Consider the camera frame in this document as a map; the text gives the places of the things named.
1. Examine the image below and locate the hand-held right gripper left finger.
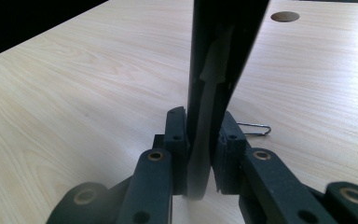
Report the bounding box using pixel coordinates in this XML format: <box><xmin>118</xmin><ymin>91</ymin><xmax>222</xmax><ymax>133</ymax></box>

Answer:
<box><xmin>152</xmin><ymin>105</ymin><xmax>190</xmax><ymax>195</ymax></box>

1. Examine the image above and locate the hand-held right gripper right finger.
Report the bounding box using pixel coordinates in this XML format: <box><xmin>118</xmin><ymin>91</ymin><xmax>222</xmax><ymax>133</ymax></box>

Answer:
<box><xmin>213</xmin><ymin>111</ymin><xmax>250</xmax><ymax>195</ymax></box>

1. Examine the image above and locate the black plastic piece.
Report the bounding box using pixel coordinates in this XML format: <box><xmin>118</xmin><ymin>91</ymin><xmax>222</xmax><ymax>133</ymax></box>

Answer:
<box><xmin>185</xmin><ymin>0</ymin><xmax>272</xmax><ymax>201</ymax></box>

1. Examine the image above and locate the round table cable hole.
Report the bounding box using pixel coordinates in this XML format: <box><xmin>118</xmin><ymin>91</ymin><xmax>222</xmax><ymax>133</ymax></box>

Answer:
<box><xmin>270</xmin><ymin>10</ymin><xmax>300</xmax><ymax>23</ymax></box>

